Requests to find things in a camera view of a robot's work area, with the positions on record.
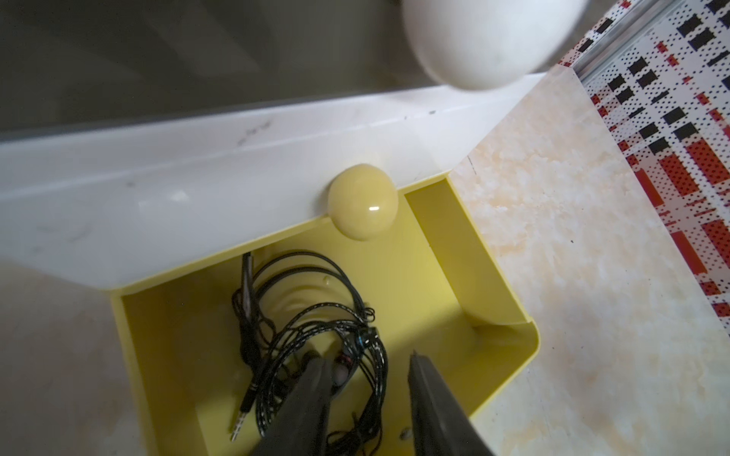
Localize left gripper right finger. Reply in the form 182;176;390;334
408;351;494;456

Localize black braided earphones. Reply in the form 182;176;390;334
255;302;389;455

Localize grey top drawer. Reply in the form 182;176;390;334
0;0;591;144

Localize yellow bottom drawer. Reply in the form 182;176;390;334
112;177;540;455

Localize white drawer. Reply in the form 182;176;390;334
1;74;539;290

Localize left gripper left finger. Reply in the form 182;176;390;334
251;358;333;455

